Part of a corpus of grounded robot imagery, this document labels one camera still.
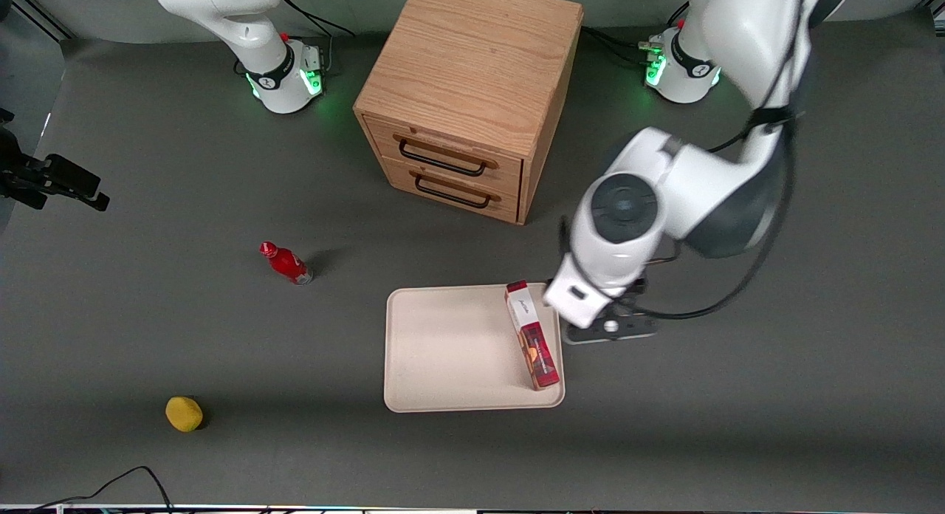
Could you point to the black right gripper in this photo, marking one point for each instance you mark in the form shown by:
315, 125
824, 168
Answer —
28, 176

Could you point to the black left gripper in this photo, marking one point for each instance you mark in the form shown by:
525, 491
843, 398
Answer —
637, 288

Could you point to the red cookie box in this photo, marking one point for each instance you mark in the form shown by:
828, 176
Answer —
533, 337

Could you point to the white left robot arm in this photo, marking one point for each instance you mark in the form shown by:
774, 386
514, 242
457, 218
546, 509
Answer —
686, 182

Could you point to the beige rectangular tray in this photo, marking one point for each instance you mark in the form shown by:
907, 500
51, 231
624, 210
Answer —
443, 351

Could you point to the small red bottle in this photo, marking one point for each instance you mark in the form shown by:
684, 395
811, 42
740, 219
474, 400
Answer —
286, 263

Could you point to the yellow lemon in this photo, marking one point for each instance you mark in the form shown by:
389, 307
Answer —
184, 413

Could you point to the wooden drawer front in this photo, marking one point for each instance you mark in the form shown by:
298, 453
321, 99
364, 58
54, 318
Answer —
399, 180
384, 134

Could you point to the wooden two-drawer cabinet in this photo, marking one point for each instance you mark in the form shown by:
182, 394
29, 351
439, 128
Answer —
472, 63

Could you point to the aluminium frame rail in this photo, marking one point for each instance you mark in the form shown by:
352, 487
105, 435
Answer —
40, 12
934, 10

